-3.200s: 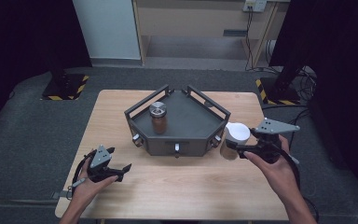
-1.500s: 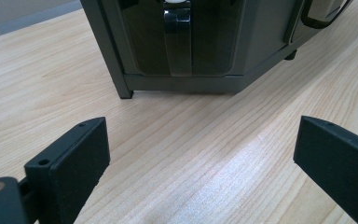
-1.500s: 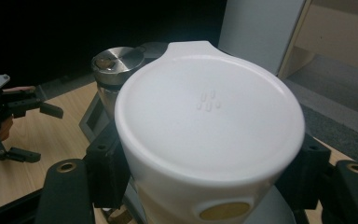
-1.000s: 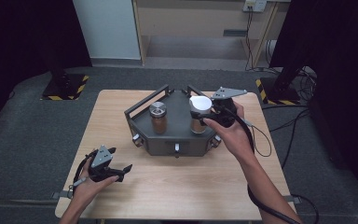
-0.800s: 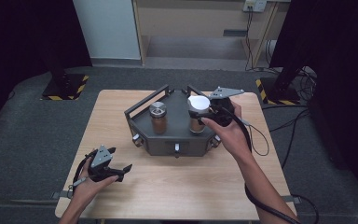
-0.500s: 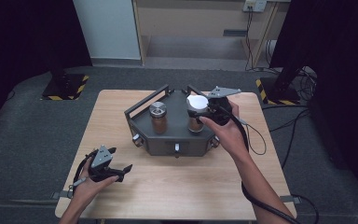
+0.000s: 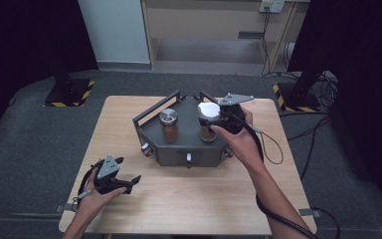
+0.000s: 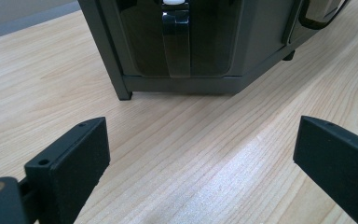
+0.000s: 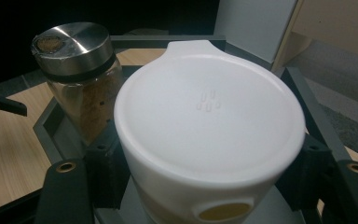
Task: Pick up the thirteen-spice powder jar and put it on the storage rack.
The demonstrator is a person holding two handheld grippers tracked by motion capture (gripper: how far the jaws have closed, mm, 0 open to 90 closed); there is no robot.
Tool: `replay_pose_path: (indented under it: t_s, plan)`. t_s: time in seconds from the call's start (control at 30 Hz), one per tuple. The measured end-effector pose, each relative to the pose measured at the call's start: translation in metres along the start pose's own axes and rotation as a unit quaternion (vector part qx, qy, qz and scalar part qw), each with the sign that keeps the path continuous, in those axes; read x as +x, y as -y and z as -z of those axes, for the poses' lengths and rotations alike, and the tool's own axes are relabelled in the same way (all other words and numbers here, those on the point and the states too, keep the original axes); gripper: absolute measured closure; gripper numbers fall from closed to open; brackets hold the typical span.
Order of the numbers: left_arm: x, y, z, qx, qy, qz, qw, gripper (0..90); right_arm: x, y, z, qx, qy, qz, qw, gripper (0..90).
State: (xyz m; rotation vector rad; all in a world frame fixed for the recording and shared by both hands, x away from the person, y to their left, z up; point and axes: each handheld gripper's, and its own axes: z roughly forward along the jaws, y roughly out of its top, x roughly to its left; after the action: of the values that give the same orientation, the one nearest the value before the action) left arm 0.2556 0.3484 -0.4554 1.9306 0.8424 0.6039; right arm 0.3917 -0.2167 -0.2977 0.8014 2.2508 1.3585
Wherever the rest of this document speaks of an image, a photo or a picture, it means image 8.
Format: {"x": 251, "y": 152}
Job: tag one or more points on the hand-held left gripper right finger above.
{"x": 338, "y": 158}

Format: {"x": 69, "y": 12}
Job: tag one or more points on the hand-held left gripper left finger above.
{"x": 74, "y": 161}

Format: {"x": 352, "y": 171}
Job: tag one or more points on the dark grey corner rack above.
{"x": 205, "y": 46}

